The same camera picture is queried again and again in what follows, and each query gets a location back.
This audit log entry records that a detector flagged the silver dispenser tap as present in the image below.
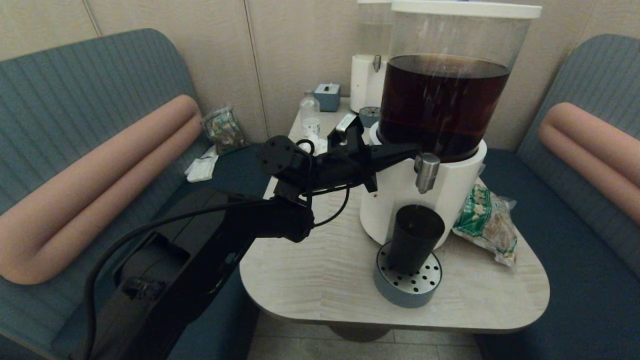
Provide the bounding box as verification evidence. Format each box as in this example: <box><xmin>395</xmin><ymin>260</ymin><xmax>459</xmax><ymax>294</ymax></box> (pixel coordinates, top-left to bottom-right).
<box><xmin>414</xmin><ymin>152</ymin><xmax>442</xmax><ymax>195</ymax></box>

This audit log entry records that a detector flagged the black plastic cup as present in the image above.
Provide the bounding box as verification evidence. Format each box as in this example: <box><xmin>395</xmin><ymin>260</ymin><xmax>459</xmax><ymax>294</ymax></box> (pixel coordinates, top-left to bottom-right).
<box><xmin>387</xmin><ymin>204</ymin><xmax>446</xmax><ymax>276</ymax></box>

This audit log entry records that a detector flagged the small round drip tray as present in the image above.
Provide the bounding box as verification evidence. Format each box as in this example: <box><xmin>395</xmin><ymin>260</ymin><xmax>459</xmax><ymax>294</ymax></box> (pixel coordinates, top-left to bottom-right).
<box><xmin>360</xmin><ymin>106</ymin><xmax>382</xmax><ymax>128</ymax></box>

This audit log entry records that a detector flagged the clear plastic bottle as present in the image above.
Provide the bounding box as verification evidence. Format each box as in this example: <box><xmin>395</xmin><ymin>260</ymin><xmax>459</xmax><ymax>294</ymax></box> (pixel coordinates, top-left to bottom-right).
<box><xmin>300</xmin><ymin>90</ymin><xmax>321</xmax><ymax>138</ymax></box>

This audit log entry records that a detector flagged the large dispenser with dark tea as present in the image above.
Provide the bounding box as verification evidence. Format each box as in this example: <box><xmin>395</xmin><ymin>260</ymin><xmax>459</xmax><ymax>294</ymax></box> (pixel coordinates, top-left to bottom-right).
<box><xmin>360</xmin><ymin>0</ymin><xmax>543</xmax><ymax>251</ymax></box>

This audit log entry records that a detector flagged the blue grey tissue box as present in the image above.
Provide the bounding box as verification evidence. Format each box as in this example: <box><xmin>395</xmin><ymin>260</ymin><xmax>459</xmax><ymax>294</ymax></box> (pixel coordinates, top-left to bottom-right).
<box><xmin>314</xmin><ymin>83</ymin><xmax>342</xmax><ymax>113</ymax></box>

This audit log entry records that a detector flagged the small white drink dispenser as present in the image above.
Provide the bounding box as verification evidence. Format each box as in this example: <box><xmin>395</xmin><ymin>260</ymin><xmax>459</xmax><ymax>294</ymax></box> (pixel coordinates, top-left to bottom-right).
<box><xmin>349</xmin><ymin>0</ymin><xmax>396</xmax><ymax>114</ymax></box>

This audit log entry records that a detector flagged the green white snack bag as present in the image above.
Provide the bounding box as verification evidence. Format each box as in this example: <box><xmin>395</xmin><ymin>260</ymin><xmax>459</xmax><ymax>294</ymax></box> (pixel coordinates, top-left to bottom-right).
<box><xmin>452</xmin><ymin>178</ymin><xmax>518</xmax><ymax>267</ymax></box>

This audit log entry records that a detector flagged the brown green snack bag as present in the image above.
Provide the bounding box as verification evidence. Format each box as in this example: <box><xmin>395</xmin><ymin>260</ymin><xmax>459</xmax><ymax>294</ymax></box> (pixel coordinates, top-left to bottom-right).
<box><xmin>201</xmin><ymin>106</ymin><xmax>249</xmax><ymax>156</ymax></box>

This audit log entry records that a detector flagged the round perforated drip tray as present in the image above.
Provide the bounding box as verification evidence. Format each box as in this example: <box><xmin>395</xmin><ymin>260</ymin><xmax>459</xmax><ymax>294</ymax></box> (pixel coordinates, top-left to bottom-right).
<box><xmin>373</xmin><ymin>241</ymin><xmax>443</xmax><ymax>309</ymax></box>

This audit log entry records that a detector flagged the white napkin pack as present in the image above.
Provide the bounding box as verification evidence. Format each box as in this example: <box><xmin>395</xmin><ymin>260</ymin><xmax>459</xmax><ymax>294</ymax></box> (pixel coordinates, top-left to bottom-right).
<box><xmin>185</xmin><ymin>145</ymin><xmax>220</xmax><ymax>183</ymax></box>

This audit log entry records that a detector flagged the white large dispenser lid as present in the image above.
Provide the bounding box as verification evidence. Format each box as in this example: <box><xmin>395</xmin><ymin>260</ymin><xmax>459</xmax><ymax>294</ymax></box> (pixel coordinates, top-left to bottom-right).
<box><xmin>391</xmin><ymin>0</ymin><xmax>543</xmax><ymax>20</ymax></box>

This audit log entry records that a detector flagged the short pink bolster cushion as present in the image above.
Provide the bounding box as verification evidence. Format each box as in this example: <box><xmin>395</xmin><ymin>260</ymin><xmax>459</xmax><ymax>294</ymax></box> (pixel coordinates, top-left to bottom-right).
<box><xmin>538</xmin><ymin>102</ymin><xmax>640</xmax><ymax>227</ymax></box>

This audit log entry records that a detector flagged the teal bench with short bolster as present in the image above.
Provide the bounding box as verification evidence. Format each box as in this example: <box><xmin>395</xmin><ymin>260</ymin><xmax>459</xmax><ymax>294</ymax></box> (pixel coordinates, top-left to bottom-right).
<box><xmin>475</xmin><ymin>34</ymin><xmax>640</xmax><ymax>360</ymax></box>

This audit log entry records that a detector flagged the long pink bolster cushion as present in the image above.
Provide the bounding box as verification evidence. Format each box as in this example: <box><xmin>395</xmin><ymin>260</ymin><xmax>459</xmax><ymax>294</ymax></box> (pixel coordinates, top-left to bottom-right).
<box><xmin>0</xmin><ymin>95</ymin><xmax>203</xmax><ymax>285</ymax></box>

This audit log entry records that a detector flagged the teal bench with long bolster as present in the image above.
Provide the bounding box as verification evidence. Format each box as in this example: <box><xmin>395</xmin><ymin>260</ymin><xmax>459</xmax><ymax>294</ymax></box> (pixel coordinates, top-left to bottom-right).
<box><xmin>0</xmin><ymin>28</ymin><xmax>286</xmax><ymax>360</ymax></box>

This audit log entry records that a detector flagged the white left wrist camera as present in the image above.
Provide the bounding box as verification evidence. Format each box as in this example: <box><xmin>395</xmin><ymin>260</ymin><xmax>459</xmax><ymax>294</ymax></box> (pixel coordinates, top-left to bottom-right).
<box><xmin>334</xmin><ymin>113</ymin><xmax>359</xmax><ymax>137</ymax></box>

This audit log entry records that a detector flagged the dark table pedestal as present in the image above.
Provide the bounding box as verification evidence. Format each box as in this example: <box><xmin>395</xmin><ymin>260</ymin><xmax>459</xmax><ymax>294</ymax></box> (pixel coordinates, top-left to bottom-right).
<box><xmin>327</xmin><ymin>325</ymin><xmax>393</xmax><ymax>343</ymax></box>

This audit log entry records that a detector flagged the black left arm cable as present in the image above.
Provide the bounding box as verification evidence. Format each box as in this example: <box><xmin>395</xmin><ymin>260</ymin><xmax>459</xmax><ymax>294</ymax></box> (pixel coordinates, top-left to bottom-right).
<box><xmin>80</xmin><ymin>139</ymin><xmax>352</xmax><ymax>360</ymax></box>

